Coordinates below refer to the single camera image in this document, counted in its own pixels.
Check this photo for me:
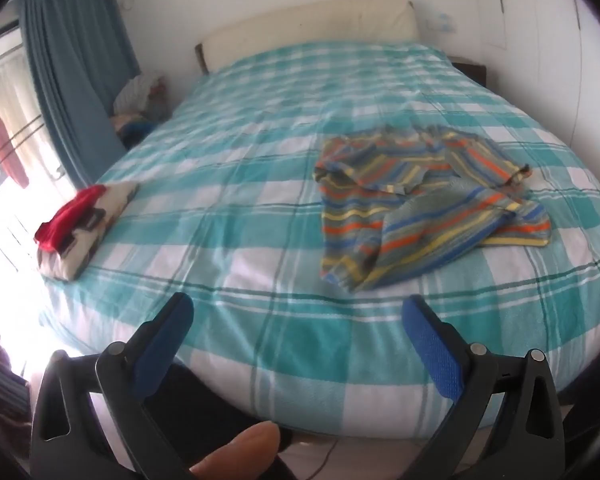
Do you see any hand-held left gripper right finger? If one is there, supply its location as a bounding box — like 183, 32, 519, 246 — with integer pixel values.
401, 295, 567, 480

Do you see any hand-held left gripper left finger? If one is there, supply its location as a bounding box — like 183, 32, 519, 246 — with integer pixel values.
30, 291, 196, 480

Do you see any striped knit sweater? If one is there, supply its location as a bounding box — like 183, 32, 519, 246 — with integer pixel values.
314, 124, 552, 293

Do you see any pile of clothes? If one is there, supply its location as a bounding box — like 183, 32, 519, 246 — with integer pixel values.
110, 72, 172, 150

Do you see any person's left hand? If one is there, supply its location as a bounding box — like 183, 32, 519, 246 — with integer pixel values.
189, 421, 282, 480

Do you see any person's dark trouser leg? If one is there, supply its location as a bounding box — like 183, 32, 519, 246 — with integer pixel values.
142, 360, 301, 480

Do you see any beige printed folded garment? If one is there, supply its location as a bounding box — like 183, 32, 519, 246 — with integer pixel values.
36, 182, 141, 281

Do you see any red folded cloth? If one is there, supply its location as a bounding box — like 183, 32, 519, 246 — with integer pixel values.
34, 185, 108, 253

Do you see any dark striped cloth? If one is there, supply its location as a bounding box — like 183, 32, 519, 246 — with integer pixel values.
0, 320, 32, 423

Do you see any bed with teal plaid cover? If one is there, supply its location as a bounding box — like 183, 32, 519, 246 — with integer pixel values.
37, 40, 600, 441

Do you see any red hanging garment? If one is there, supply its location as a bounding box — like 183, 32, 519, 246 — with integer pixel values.
0, 112, 30, 189

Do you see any blue curtain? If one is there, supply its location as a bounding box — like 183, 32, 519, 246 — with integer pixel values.
17, 0, 146, 188

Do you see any dark wooden nightstand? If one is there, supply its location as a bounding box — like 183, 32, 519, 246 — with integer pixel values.
450, 55, 489, 84

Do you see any white wardrobe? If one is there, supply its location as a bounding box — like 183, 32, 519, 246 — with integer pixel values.
467, 0, 600, 201

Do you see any cream padded headboard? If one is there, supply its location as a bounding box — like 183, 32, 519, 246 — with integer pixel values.
195, 0, 421, 77

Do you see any wall socket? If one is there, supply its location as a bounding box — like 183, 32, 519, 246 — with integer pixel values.
425, 12, 456, 34

